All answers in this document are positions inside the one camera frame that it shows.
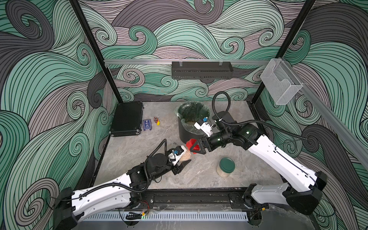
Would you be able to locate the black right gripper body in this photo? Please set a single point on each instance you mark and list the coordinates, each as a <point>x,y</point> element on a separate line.
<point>217,139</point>

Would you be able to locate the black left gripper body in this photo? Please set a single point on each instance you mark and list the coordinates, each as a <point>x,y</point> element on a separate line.
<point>166,167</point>

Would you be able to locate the red jar lid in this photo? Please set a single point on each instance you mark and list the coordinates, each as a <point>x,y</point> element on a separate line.
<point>193,146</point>

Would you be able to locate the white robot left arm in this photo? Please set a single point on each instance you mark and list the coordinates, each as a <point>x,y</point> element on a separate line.
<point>123,192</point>

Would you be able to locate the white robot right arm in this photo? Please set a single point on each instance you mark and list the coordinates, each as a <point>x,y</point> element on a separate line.
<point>303,189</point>

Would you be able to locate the green-lidded oatmeal jar right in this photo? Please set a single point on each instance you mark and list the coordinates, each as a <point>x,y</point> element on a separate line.
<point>225,167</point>

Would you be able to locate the black trash bin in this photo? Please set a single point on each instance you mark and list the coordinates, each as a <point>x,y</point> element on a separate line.
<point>187,130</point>

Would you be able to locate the clear plastic bin liner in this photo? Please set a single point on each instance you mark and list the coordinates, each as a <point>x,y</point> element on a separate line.
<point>192,109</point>

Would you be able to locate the blue card box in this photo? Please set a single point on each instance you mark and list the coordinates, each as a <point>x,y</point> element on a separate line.
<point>147,124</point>

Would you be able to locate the red yellow toy car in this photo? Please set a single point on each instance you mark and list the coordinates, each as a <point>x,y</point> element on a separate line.
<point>156,120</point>

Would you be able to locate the black hard case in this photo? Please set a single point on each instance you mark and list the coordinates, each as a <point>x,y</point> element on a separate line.
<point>127,119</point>

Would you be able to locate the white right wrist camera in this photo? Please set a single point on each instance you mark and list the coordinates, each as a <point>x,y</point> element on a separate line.
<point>205,125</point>

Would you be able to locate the white slotted cable duct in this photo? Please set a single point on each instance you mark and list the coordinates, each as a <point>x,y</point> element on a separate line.
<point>236,216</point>

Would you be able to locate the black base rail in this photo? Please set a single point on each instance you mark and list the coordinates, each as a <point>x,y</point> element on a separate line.
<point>234,198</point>

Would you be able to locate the black wall-mounted tray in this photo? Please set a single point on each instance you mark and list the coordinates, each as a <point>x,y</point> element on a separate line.
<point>202,71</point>

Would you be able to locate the clear acrylic wall holder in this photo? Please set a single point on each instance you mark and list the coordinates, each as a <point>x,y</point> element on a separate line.
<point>281,81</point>

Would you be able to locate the aluminium wall rail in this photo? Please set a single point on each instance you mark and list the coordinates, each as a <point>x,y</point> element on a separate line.
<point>135,61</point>
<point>342,102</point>

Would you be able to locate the aluminium right wall rail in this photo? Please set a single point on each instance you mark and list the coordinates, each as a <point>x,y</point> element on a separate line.
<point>342,102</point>

